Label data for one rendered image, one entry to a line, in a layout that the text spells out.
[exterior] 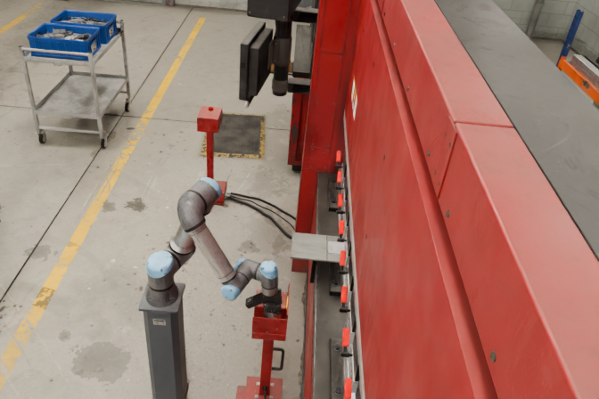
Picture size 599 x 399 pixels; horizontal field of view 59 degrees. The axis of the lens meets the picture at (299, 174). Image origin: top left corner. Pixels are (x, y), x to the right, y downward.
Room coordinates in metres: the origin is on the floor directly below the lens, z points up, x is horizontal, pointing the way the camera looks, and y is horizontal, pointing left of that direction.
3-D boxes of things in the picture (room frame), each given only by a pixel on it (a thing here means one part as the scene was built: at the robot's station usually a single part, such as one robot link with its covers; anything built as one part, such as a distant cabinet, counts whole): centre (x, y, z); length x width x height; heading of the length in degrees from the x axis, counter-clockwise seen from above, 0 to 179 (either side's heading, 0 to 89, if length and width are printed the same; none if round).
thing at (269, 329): (1.72, 0.07, 0.75); 0.20 x 0.16 x 0.18; 2
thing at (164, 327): (1.72, 0.58, 0.39); 0.18 x 0.18 x 0.77; 2
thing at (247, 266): (1.69, 0.19, 1.02); 0.11 x 0.11 x 0.08; 69
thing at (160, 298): (1.72, 0.58, 0.82); 0.15 x 0.15 x 0.10
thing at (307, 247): (1.92, -0.13, 1.00); 0.26 x 0.18 x 0.01; 91
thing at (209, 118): (3.56, 0.73, 0.41); 0.25 x 0.20 x 0.83; 91
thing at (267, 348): (1.72, 0.07, 0.39); 0.05 x 0.05 x 0.54; 2
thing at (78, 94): (4.54, 2.15, 0.47); 0.90 x 0.66 x 0.95; 2
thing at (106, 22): (4.79, 2.15, 0.92); 0.50 x 0.36 x 0.18; 92
